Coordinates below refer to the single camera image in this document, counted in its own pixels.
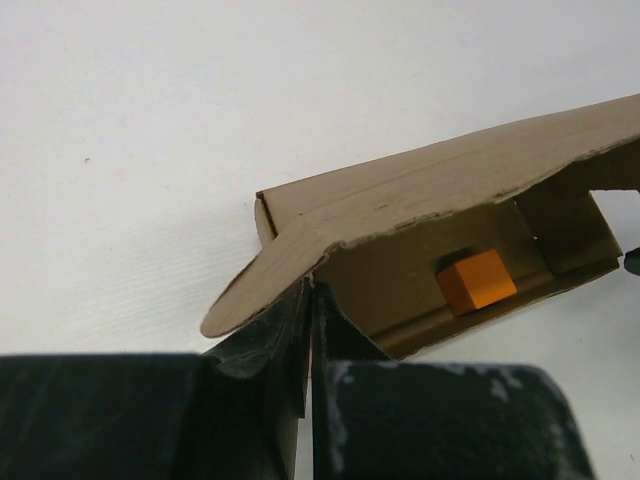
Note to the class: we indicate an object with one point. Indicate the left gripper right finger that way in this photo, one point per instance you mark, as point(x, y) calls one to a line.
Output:
point(378, 418)

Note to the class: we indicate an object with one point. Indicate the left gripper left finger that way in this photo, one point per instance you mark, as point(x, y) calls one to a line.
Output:
point(229, 413)

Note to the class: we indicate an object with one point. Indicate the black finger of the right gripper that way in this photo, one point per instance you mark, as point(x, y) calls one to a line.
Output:
point(631, 261)

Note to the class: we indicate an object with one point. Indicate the small orange cube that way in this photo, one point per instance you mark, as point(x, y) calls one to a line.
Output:
point(475, 282)

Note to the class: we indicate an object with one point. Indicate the cardboard box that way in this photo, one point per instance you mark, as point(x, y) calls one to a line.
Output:
point(378, 232)

